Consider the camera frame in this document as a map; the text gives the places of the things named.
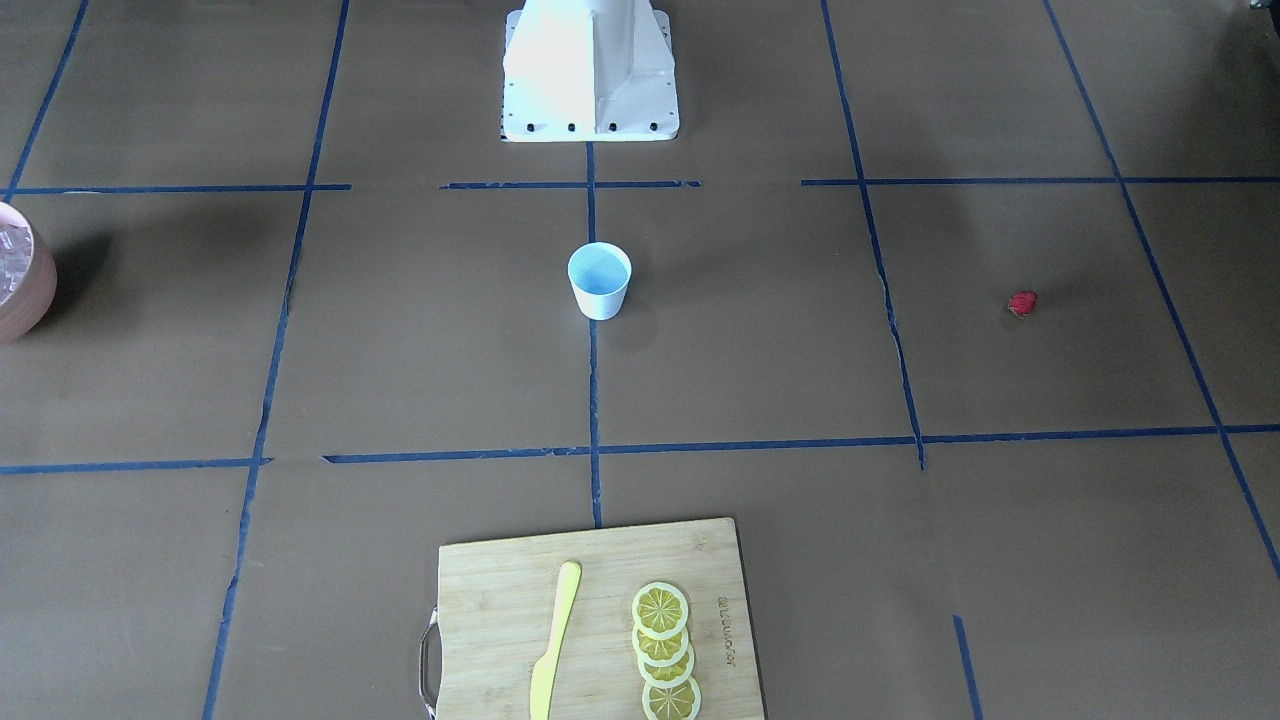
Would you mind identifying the light blue cup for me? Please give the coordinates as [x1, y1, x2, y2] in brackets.
[566, 241, 632, 322]

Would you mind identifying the pink bowl of ice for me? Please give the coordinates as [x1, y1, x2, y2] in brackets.
[1, 202, 58, 345]

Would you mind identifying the yellow plastic knife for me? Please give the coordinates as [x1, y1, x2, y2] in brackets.
[529, 561, 582, 719]

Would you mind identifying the bamboo cutting board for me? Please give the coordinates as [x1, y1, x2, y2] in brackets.
[419, 518, 765, 719]

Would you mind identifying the red strawberry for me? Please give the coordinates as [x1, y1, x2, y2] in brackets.
[1007, 290, 1039, 318]

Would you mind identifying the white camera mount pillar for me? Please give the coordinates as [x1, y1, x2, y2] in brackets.
[500, 1, 681, 143]

